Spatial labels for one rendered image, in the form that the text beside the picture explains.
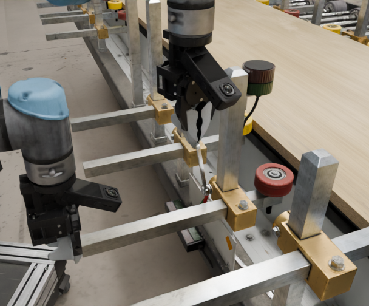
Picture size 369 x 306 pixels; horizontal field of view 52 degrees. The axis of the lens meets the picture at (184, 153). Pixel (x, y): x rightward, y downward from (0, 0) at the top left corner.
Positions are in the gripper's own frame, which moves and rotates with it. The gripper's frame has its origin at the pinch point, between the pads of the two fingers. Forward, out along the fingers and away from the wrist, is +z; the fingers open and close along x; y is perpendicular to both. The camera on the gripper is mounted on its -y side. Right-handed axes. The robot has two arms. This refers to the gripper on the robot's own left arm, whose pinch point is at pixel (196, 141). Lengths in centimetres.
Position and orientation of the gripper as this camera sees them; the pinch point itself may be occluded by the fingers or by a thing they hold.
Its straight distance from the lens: 71.9
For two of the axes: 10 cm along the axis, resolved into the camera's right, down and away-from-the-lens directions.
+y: -6.6, -4.2, 6.3
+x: -7.5, 3.6, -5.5
